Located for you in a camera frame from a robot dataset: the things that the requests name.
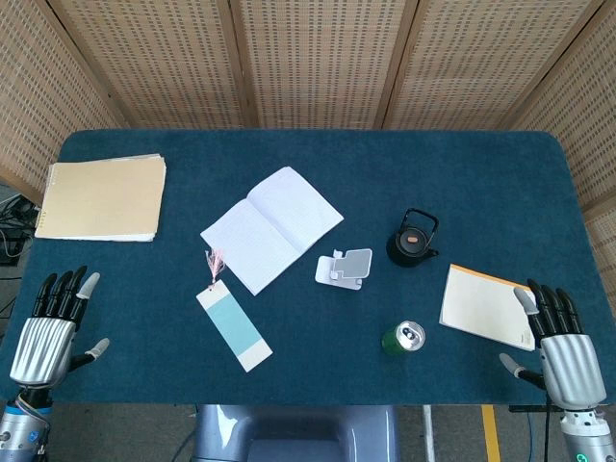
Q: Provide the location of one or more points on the blue felt table mat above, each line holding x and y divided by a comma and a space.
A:
337, 159

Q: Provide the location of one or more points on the cream notepad orange binding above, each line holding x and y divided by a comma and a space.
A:
481, 303

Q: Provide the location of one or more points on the blue-grey robot torso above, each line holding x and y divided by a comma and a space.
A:
289, 433

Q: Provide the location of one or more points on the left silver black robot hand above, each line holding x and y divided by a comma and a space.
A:
43, 346

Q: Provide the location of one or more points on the black bar under table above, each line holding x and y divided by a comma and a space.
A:
529, 409

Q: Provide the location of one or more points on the black teapot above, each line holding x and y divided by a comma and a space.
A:
409, 250

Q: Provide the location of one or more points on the white folding phone stand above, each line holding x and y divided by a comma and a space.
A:
353, 262

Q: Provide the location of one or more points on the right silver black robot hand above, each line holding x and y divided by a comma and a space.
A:
570, 366

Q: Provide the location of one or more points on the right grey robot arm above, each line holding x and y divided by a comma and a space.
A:
582, 438

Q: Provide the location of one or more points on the green drink can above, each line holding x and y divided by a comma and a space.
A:
409, 334

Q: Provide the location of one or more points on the open white lined notebook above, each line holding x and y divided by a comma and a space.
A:
269, 226

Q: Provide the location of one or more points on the woven wooden folding screen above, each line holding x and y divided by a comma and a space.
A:
317, 62

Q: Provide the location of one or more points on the light blue bookmark pink tassel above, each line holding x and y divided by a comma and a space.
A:
233, 327

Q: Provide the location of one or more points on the tan paper folder stack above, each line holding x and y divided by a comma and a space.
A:
96, 199

